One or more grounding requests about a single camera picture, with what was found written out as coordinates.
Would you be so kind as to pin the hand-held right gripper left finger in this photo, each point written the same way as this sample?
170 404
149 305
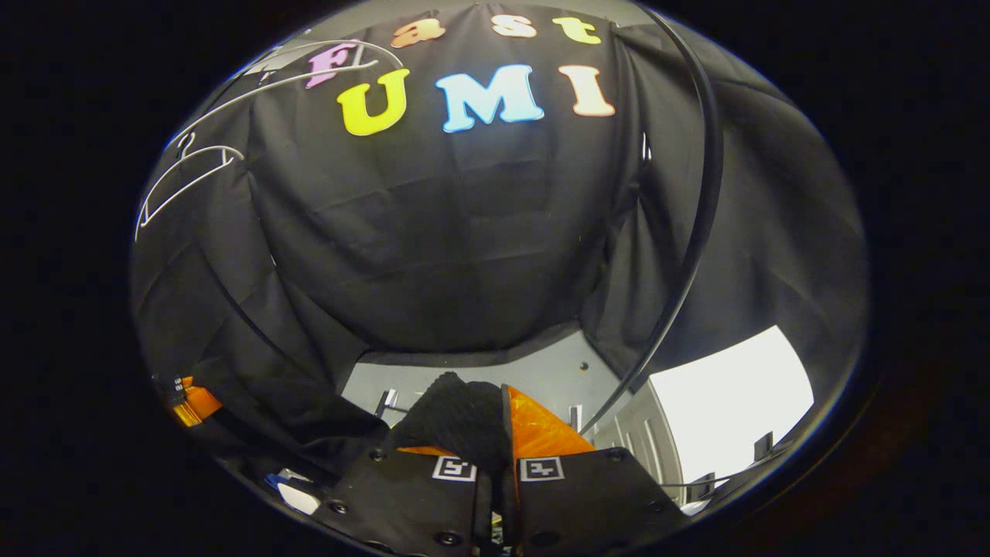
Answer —
410 503

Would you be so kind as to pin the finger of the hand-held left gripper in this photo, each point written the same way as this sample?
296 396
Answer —
193 402

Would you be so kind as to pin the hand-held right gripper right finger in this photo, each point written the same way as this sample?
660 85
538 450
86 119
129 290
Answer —
588 503

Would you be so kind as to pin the black knit garment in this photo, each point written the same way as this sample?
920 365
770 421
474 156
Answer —
464 418

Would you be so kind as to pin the white clothes hanger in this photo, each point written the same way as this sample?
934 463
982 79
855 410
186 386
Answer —
186 184
309 76

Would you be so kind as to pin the black metal clothes rack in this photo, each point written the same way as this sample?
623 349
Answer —
708 193

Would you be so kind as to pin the grey metal cabinet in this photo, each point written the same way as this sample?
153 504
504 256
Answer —
646 441

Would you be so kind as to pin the white board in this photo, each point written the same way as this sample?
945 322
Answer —
735 402

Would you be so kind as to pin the black backdrop cloth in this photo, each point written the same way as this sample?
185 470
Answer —
464 232

